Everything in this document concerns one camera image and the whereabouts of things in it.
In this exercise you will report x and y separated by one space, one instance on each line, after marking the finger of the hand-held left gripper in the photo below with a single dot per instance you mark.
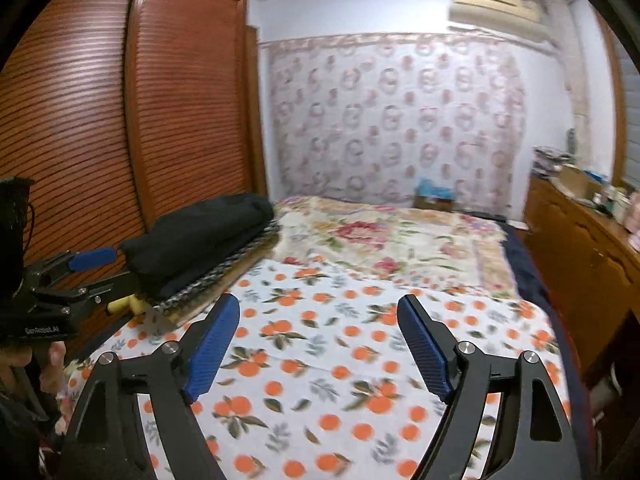
100 291
92 258

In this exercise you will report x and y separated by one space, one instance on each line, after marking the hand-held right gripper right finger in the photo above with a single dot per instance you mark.
425 350

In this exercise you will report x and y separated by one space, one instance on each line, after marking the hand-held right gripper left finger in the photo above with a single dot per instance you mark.
210 350

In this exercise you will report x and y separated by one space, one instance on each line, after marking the black t-shirt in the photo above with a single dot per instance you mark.
200 240

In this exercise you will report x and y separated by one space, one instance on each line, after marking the person's left forearm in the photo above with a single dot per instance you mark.
20 435

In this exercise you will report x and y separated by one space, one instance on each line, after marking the person's left hand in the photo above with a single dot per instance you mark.
54 355

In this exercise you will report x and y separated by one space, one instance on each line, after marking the yellow plush toy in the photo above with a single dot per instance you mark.
120 305

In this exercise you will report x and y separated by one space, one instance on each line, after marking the orange print bedsheet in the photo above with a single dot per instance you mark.
325 340

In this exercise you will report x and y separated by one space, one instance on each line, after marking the floral blanket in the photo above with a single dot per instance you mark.
375 240

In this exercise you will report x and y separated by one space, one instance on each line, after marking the navy bed sheet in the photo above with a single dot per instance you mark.
535 270

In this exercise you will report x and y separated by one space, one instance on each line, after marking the blue plastic bag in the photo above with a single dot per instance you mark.
435 189

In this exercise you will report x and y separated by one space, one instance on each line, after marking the wooden louvred wardrobe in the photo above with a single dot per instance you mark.
175 110

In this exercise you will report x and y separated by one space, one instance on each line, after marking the wooden sideboard cabinet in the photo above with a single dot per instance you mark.
565 240

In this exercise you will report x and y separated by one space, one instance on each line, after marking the pile of folded cloths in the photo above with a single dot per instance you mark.
547 160

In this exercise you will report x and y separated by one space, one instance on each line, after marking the open cardboard box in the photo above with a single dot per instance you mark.
577 180

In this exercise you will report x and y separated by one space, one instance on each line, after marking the cluster of small bottles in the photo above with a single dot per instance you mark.
617 205

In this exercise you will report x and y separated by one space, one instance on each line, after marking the pink bottle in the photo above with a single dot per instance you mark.
635 230

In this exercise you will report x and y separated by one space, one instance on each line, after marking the beige lace curtain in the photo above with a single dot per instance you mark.
575 85

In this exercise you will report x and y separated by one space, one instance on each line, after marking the beige air conditioner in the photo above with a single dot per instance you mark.
495 10

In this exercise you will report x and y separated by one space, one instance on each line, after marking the wooden window frame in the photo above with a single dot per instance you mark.
612 110

